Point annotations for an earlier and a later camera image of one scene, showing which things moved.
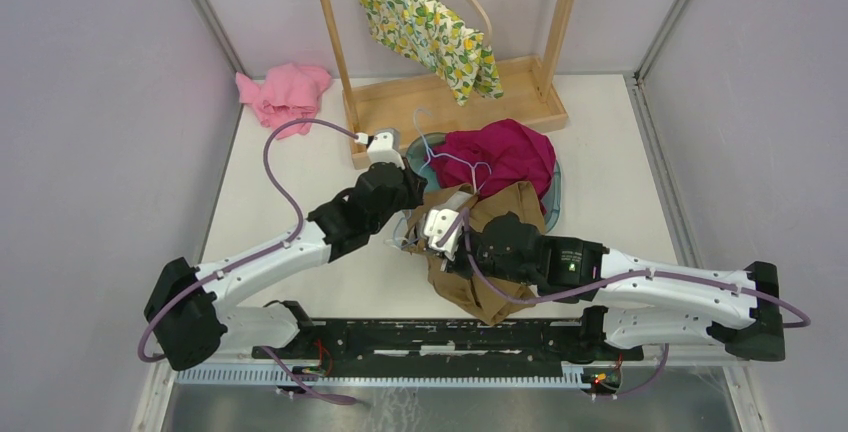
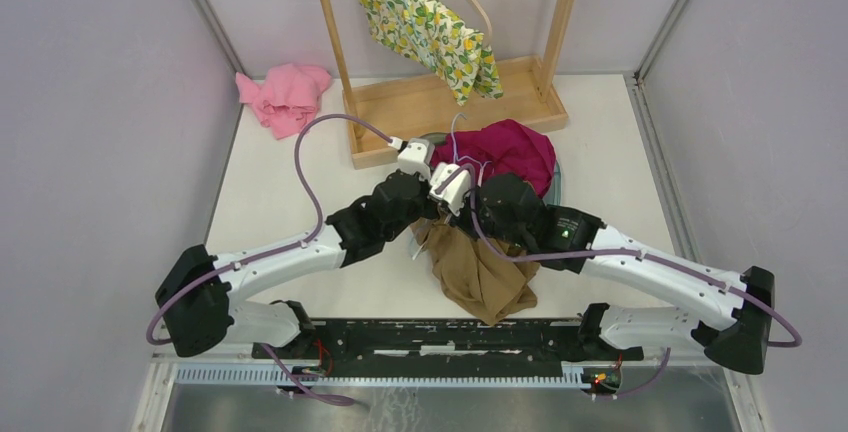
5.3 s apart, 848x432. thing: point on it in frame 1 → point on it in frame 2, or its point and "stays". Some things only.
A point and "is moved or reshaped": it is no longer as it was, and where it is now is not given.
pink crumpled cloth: x=284 y=93 stays
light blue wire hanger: x=395 y=231 is moved or reshaped
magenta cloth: x=495 y=155 stays
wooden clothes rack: x=423 y=104 stays
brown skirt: x=492 y=296 is moved or reshaped
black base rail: x=447 y=348 stays
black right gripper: x=454 y=266 → x=461 y=218
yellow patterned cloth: x=408 y=19 stays
